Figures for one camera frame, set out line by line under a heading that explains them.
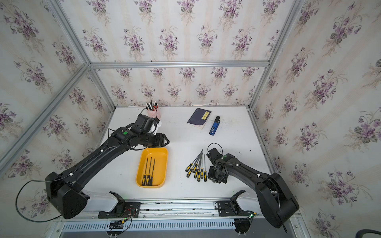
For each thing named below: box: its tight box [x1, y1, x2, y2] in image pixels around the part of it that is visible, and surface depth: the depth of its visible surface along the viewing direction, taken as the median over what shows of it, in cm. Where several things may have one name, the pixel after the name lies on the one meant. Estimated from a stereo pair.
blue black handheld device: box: [208, 116, 221, 136], surface depth 107 cm
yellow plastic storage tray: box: [135, 147, 169, 188], surface depth 88 cm
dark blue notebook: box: [187, 107, 212, 130], surface depth 113 cm
